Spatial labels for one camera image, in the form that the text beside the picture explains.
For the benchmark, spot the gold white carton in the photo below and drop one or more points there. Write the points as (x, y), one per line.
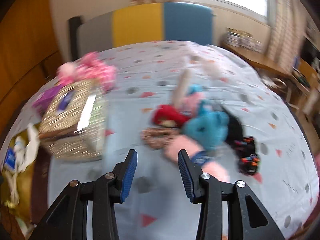
(246, 40)

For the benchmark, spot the pink spotted plush toy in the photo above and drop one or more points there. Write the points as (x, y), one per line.
(92, 70)

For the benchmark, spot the brown scrunchie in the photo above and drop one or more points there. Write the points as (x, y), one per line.
(157, 137)

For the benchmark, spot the grey yellow blue chair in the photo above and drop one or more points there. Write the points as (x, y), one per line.
(137, 25)

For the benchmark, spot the cream cylindrical roll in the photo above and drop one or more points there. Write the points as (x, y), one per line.
(181, 90)

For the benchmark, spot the clear plastic container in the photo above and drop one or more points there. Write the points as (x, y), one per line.
(257, 45)

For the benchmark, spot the wooden desk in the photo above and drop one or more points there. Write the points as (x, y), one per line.
(257, 57)

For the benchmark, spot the metal milk powder can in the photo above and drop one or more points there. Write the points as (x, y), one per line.
(233, 37)

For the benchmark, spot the white knit glove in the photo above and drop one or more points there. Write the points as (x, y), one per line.
(20, 155)

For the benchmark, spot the pink towel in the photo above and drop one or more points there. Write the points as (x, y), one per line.
(180, 147)

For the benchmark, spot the wooden folding chair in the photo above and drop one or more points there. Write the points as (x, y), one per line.
(305, 77)

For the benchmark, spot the red plush toy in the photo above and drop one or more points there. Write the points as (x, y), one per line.
(167, 113)

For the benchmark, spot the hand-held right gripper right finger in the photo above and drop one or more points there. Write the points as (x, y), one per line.
(186, 177)

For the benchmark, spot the ornate gold tissue box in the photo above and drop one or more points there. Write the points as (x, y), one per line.
(70, 127)

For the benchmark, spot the clear plastic wrapper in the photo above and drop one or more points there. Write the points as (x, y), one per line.
(211, 68)

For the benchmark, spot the blue plush toy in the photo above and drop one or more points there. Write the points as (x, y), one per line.
(208, 127)

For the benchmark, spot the black television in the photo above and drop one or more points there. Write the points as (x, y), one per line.
(310, 51)

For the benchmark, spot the blue tissue packet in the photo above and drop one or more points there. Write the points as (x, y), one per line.
(10, 158)

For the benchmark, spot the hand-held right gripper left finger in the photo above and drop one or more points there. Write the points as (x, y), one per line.
(128, 177)

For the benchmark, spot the wooden wardrobe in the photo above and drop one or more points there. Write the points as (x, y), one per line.
(22, 55)

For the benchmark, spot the gold tin box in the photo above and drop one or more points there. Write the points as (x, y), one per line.
(7, 212)

